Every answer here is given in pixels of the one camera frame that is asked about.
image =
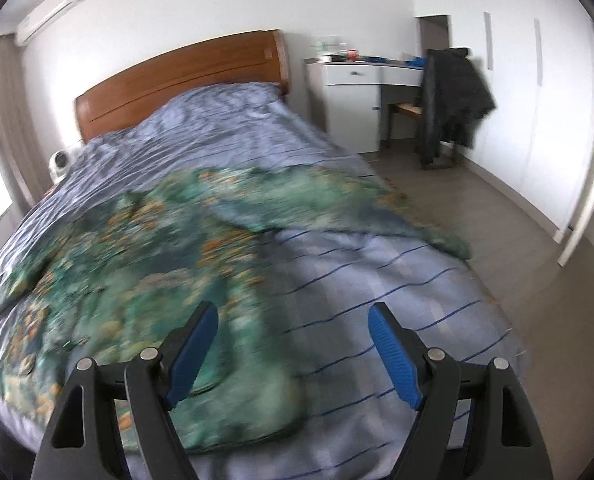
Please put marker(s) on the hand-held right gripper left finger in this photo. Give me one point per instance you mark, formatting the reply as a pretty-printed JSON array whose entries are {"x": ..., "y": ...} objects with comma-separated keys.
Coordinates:
[{"x": 194, "y": 347}]

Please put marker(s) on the wooden headboard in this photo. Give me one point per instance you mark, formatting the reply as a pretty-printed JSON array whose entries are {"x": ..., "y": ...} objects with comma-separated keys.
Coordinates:
[{"x": 177, "y": 75}]

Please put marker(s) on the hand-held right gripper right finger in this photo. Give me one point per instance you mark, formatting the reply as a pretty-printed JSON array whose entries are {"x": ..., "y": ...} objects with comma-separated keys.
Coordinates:
[{"x": 392, "y": 350}]

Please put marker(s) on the white wardrobe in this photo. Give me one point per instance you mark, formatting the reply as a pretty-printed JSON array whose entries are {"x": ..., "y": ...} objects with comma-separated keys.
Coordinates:
[{"x": 527, "y": 85}]

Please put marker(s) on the beige curtain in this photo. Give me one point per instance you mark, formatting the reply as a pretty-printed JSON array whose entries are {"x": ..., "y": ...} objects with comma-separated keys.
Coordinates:
[{"x": 7, "y": 110}]

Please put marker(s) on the blue object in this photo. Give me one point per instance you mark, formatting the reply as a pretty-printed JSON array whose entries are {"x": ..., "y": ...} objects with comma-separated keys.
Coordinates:
[{"x": 409, "y": 61}]

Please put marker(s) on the white air conditioner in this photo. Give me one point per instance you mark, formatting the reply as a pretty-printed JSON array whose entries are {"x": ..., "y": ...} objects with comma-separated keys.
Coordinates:
[{"x": 47, "y": 12}]

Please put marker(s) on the wooden chair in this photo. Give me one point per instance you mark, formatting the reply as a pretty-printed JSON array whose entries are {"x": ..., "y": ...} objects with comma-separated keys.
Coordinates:
[{"x": 407, "y": 109}]

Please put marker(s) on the blue-grey striped bed blanket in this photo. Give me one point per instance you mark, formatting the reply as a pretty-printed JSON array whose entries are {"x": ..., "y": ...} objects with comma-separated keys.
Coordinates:
[{"x": 377, "y": 275}]

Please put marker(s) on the black jacket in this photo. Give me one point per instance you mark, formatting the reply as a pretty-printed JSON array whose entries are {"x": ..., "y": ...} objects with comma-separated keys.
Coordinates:
[{"x": 452, "y": 100}]

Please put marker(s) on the small white security camera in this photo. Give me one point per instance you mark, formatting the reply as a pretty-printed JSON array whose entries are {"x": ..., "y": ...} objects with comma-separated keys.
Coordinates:
[{"x": 59, "y": 162}]

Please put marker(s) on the white door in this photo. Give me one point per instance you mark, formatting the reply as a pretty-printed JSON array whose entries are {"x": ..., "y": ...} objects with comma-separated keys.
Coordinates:
[{"x": 589, "y": 185}]

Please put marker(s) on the white desk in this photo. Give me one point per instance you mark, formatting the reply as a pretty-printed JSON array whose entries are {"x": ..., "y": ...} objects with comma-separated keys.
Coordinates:
[{"x": 347, "y": 100}]

